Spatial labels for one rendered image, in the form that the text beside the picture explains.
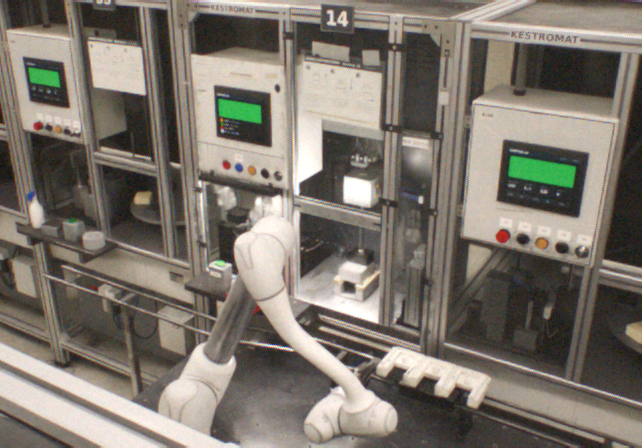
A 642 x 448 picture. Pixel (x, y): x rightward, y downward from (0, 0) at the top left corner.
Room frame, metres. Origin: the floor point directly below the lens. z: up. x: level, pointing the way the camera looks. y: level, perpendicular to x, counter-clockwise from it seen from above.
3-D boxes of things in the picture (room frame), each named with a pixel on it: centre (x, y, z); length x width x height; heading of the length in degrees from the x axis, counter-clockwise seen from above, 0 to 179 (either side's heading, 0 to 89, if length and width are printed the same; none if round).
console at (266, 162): (2.67, 0.25, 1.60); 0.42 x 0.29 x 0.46; 59
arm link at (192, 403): (1.84, 0.44, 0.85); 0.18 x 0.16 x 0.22; 170
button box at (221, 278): (2.53, 0.40, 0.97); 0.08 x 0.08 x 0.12; 59
